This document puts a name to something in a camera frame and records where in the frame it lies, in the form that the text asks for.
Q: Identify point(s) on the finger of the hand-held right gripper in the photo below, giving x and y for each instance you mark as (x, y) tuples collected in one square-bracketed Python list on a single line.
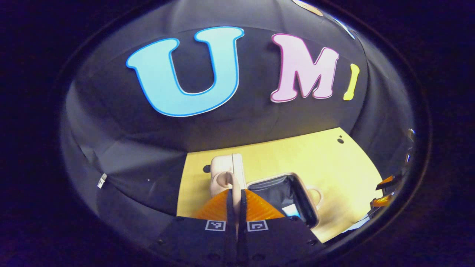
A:
[(386, 182), (382, 201)]

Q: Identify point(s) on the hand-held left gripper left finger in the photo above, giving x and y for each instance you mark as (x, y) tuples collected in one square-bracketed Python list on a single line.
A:
[(207, 241)]

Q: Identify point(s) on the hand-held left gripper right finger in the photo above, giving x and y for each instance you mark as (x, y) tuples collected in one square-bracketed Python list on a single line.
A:
[(267, 241)]

